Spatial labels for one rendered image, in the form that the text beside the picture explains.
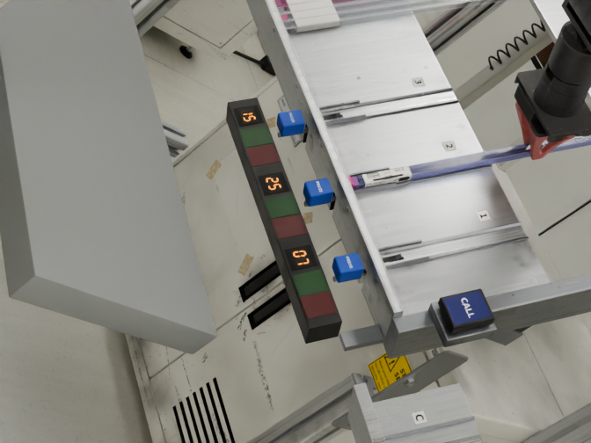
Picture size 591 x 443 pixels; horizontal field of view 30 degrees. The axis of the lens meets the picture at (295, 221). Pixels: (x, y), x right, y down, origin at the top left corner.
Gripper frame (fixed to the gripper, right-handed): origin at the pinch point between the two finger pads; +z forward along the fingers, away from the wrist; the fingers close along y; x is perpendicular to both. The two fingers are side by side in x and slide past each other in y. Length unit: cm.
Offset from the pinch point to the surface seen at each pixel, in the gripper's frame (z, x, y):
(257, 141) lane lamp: 2.2, 33.2, 10.2
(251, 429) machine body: 55, 33, -4
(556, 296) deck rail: 0.1, 7.0, -20.7
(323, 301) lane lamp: 2.5, 32.4, -13.7
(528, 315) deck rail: 3.3, 9.5, -20.7
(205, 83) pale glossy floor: 116, 4, 122
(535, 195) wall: 158, -95, 94
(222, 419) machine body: 59, 37, 0
